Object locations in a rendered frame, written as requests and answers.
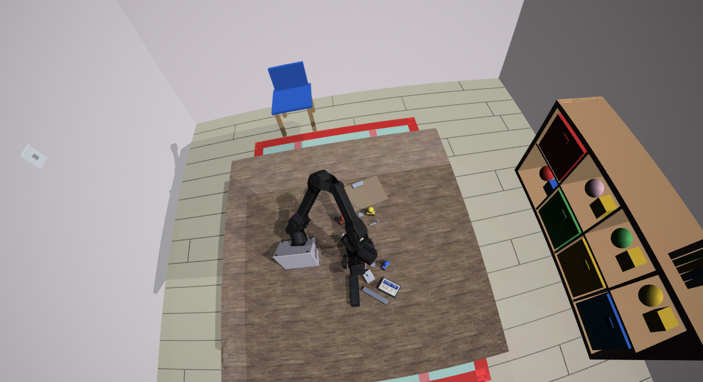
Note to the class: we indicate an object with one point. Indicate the grey rectangular bar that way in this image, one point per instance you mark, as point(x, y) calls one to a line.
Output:
point(375, 295)

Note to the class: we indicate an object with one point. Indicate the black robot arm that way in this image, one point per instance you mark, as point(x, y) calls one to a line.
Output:
point(354, 227)

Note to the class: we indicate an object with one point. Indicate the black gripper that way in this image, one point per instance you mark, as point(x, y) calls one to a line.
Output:
point(356, 265)

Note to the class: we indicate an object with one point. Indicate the tan clipboard with grey clip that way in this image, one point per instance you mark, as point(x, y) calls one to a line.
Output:
point(365, 193)

